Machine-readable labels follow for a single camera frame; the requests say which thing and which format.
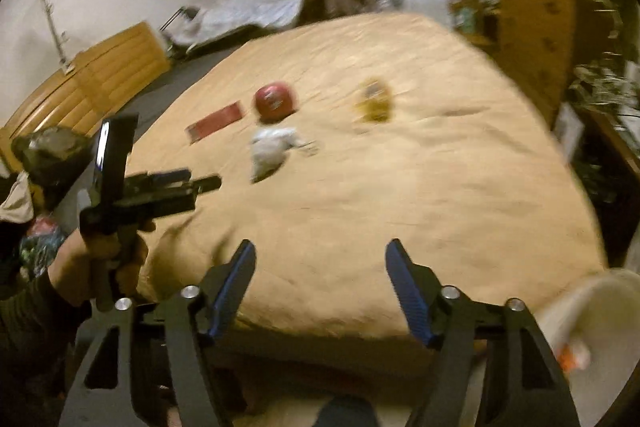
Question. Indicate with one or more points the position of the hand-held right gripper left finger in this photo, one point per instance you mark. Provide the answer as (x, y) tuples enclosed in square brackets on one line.
[(232, 294)]

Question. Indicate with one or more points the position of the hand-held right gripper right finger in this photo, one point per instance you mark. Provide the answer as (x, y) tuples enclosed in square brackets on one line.
[(406, 289)]

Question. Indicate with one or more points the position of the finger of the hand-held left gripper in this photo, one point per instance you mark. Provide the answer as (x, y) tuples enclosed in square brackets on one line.
[(165, 179), (185, 197)]

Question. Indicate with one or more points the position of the white trash bin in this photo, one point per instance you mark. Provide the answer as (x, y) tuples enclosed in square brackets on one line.
[(615, 317)]

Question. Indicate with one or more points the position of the person's left forearm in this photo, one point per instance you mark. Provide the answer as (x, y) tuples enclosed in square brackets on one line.
[(35, 332)]

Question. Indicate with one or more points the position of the person's left hand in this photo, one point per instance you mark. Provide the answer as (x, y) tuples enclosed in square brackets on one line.
[(75, 259)]

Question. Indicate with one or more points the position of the dark plastic bag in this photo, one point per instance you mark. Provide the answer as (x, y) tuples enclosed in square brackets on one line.
[(50, 152)]

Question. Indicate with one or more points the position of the red flat box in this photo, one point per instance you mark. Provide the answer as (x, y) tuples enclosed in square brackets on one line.
[(215, 122)]

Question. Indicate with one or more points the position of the grey bed sheet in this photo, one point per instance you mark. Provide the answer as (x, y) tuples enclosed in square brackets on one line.
[(165, 92)]

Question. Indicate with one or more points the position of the wooden headboard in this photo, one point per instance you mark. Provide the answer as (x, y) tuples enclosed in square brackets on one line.
[(100, 77)]

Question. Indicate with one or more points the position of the beige cloth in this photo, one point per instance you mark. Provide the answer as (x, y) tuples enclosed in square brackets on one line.
[(17, 202)]

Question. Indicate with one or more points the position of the colourful printed bag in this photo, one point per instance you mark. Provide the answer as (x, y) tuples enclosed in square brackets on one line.
[(42, 242)]

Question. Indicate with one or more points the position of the red round ball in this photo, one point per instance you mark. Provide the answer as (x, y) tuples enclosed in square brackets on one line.
[(275, 102)]

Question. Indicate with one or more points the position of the orange crumpled packet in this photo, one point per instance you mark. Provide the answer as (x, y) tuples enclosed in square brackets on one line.
[(575, 356)]

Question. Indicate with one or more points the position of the white cloth on rack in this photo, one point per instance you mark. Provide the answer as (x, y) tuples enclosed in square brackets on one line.
[(245, 7)]

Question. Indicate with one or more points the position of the wooden drawer chest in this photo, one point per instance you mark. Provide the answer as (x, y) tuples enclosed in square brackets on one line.
[(535, 37)]

